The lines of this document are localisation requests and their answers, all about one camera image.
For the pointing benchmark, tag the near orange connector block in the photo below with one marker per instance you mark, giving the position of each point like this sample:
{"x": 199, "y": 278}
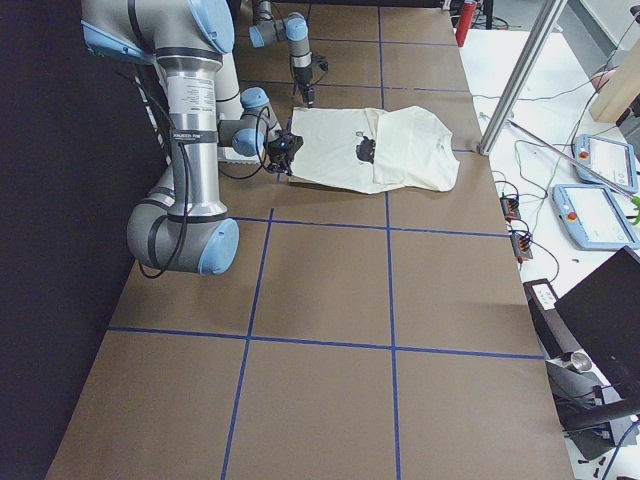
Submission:
{"x": 521, "y": 244}

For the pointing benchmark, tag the aluminium frame post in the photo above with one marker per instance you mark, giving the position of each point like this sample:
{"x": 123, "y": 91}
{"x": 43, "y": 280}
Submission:
{"x": 536, "y": 40}

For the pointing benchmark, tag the teach pendant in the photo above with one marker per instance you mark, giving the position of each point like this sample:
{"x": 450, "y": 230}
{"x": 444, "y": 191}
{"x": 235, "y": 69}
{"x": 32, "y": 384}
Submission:
{"x": 592, "y": 217}
{"x": 611, "y": 159}

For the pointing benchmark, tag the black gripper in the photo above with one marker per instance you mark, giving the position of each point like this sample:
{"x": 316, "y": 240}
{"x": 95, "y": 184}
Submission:
{"x": 303, "y": 77}
{"x": 276, "y": 148}

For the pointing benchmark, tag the near teach pendant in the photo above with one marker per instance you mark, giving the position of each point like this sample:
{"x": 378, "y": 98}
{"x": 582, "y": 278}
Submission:
{"x": 592, "y": 217}

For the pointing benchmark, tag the red fire extinguisher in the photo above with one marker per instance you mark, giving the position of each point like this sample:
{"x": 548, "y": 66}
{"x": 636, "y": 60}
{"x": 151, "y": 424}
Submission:
{"x": 465, "y": 20}

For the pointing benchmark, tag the black monitor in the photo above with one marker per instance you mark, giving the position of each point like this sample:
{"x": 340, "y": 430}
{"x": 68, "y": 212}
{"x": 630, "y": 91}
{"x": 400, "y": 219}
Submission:
{"x": 602, "y": 313}

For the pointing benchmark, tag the black monitor stand base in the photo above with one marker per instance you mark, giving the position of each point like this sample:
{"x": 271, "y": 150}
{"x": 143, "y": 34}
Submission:
{"x": 597, "y": 417}

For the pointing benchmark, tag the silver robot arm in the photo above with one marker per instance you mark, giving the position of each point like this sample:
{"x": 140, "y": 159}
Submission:
{"x": 183, "y": 225}
{"x": 268, "y": 29}

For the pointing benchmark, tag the orange connector block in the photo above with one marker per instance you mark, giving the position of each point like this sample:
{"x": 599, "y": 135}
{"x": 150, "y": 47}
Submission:
{"x": 510, "y": 208}
{"x": 521, "y": 244}

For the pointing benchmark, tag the black box with label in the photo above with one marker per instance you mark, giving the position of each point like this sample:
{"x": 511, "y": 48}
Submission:
{"x": 553, "y": 333}

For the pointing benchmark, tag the cream long-sleeve cat shirt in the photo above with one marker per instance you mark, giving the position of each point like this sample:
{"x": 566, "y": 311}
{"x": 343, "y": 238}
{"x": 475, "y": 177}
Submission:
{"x": 371, "y": 150}

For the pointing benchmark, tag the far teach pendant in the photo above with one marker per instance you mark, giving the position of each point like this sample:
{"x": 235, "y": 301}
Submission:
{"x": 611, "y": 159}

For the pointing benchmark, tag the far orange connector block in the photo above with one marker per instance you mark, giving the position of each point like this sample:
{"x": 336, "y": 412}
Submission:
{"x": 510, "y": 208}

